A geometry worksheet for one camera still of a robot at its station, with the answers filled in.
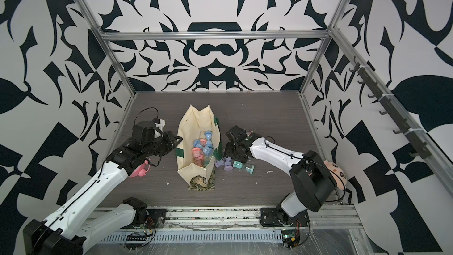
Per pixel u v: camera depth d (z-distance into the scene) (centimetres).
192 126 87
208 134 96
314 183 44
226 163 87
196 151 88
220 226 73
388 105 55
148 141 60
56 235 38
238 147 65
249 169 86
